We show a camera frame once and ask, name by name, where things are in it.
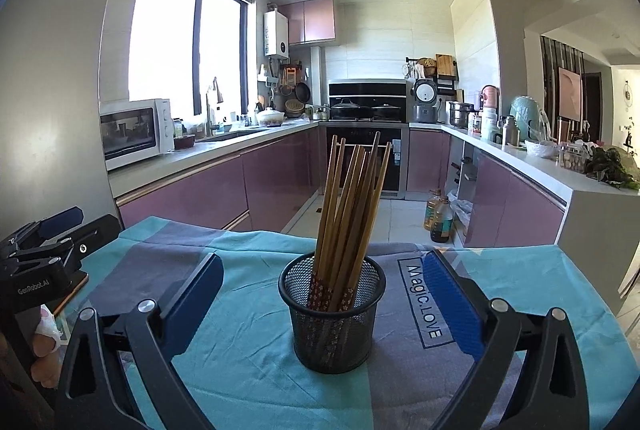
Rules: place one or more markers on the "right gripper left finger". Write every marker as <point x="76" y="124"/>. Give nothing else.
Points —
<point x="94" y="392"/>

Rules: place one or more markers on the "kitchen faucet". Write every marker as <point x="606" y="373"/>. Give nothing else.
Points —
<point x="213" y="98"/>

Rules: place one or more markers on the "white microwave oven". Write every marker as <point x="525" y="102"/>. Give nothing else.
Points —
<point x="133" y="131"/>

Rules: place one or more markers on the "left hand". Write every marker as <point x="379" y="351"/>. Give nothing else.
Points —
<point x="46" y="344"/>

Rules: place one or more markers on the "chopstick in cup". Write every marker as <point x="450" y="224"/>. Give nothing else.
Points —
<point x="315" y="286"/>
<point x="369" y="162"/>
<point x="368" y="219"/>

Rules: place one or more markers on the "mint green appliance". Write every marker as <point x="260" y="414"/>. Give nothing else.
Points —
<point x="530" y="118"/>

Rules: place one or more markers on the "smartphone with orange case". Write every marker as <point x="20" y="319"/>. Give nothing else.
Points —
<point x="79" y="279"/>

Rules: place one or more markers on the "black mesh utensil cup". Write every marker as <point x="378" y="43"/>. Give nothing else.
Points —
<point x="331" y="343"/>

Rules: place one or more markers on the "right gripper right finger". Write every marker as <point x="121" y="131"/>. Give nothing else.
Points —
<point x="551" y="391"/>

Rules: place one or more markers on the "pink kettle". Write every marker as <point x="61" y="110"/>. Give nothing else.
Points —
<point x="489" y="110"/>

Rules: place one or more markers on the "chopstick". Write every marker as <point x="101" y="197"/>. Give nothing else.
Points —
<point x="347" y="200"/>
<point x="315" y="286"/>
<point x="368" y="219"/>
<point x="328" y="237"/>
<point x="369" y="162"/>

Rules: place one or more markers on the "cooking oil bottle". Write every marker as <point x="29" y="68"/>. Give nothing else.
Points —
<point x="438" y="217"/>

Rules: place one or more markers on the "white water heater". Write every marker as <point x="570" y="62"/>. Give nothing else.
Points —
<point x="275" y="34"/>

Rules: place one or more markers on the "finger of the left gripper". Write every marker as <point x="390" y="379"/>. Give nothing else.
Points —
<point x="60" y="257"/>
<point x="33" y="234"/>

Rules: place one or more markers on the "steel pot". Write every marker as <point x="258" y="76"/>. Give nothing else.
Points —
<point x="459" y="113"/>

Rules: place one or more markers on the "purple upper cabinet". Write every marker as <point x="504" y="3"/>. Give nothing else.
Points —
<point x="310" y="21"/>

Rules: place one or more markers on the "white rice cooker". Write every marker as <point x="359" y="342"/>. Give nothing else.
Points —
<point x="425" y="100"/>

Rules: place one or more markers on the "teal grey tablecloth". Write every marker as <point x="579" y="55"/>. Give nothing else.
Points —
<point x="241" y="368"/>

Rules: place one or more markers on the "black built-in oven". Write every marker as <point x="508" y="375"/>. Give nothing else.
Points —
<point x="361" y="107"/>

